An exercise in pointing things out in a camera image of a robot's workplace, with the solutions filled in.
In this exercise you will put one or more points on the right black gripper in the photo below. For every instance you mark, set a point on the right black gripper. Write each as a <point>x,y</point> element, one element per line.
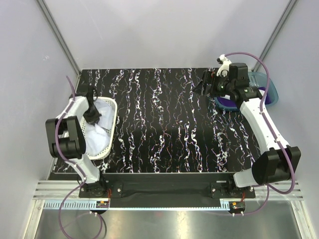
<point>210,77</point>

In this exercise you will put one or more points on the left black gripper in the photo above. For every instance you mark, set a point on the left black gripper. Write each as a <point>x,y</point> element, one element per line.
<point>93,119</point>

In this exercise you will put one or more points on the pale lavender towel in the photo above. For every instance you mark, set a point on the pale lavender towel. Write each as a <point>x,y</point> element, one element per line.
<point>98,136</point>

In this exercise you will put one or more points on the purple towel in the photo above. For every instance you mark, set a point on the purple towel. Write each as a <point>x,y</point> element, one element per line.
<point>242,95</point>

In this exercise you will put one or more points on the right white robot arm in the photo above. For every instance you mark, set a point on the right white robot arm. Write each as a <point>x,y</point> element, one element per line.
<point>278,160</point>

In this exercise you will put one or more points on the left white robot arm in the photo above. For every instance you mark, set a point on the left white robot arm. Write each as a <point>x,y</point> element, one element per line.
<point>66,140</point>

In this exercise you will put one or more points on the white plastic basket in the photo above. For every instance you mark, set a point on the white plastic basket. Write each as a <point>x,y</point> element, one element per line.
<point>106,151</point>

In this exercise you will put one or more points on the teal transparent plastic tray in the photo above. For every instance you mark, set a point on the teal transparent plastic tray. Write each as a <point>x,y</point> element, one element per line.
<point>257,79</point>

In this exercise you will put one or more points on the left connector box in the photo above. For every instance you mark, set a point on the left connector box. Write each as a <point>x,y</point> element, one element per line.
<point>103,204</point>

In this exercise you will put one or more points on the connector box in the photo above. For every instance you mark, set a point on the connector box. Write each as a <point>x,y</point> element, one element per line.
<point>240,206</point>
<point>103,204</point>

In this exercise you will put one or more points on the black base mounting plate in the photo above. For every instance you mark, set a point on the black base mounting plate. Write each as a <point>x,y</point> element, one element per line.
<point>150,202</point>

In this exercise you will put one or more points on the right connector box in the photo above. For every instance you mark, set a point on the right connector box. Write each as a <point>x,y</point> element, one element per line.
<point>240,206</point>

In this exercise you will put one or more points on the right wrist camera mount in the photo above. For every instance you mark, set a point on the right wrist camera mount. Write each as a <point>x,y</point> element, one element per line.
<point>223,70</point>

